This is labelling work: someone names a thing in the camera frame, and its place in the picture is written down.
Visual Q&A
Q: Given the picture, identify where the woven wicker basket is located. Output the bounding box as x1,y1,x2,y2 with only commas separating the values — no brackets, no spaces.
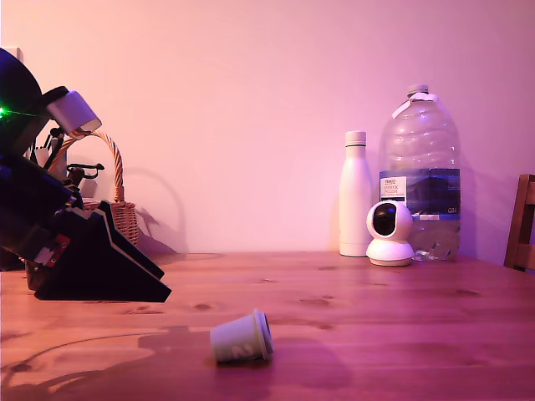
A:
53,129,140,247

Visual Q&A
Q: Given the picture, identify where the white insulated bottle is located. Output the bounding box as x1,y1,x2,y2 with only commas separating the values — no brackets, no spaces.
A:
339,130,375,258

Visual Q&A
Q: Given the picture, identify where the large clear water bottle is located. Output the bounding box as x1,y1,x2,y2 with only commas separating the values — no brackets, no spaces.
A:
378,84,462,262

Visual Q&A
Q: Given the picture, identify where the wooden chair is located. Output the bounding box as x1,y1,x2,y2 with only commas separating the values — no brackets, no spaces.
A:
502,173,535,274

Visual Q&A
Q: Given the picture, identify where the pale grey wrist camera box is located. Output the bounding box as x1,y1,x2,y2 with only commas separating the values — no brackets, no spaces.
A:
43,85,103,137

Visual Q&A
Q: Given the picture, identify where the small white round camera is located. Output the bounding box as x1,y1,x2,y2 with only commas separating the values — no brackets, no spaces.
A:
365,200,416,268

